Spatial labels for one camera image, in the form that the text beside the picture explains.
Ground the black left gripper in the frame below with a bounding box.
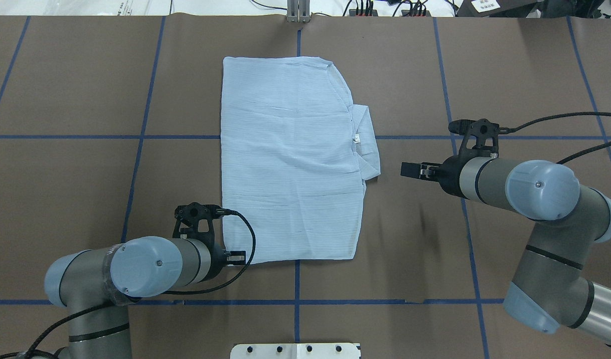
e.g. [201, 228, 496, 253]
[206, 243, 248, 280]

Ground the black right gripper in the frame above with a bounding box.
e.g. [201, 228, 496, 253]
[400, 156, 466, 198]

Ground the light blue collared shirt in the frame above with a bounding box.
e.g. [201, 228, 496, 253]
[220, 56, 381, 264]

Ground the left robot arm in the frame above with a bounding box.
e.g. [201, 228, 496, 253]
[16, 236, 251, 359]

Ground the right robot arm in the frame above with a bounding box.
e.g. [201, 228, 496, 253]
[400, 156, 611, 348]

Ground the black left camera cable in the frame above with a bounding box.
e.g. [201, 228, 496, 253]
[0, 209, 257, 359]

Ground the black camera cable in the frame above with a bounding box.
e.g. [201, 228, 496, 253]
[0, 209, 257, 359]
[505, 112, 611, 165]

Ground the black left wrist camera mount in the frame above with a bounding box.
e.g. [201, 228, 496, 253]
[172, 202, 228, 245]

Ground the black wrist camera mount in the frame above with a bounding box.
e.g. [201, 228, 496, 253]
[448, 119, 510, 160]
[172, 202, 228, 245]

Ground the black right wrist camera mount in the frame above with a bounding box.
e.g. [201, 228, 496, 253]
[448, 119, 510, 160]

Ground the black right camera cable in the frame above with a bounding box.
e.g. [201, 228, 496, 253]
[505, 112, 611, 165]

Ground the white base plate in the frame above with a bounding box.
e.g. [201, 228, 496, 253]
[230, 343, 362, 359]

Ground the aluminium frame post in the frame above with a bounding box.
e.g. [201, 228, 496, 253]
[287, 0, 311, 23]

